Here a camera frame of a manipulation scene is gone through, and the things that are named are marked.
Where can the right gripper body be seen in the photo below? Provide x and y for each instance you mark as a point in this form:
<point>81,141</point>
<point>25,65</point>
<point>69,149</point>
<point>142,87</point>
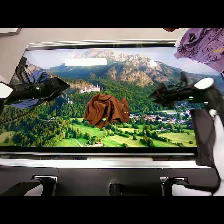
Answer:
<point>168,95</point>

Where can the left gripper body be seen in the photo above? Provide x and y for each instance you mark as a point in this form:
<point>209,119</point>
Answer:
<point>50,87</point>

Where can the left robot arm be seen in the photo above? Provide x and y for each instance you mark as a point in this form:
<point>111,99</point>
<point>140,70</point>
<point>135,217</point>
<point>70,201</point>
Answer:
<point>13,93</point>

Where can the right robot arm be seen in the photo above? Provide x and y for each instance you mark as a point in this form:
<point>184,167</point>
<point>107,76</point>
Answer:
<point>203,133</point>

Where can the dark blue garment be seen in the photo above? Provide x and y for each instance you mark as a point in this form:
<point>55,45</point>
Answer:
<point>39,76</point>

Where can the brown garment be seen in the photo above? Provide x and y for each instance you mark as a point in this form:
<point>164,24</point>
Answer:
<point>105,108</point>

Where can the purple garment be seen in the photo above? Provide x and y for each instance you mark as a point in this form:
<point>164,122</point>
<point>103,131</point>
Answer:
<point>203,45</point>

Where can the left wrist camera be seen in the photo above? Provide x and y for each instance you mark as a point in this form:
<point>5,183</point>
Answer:
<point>22,70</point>

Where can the silver frame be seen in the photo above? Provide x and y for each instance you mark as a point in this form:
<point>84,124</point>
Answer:
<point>100,162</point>

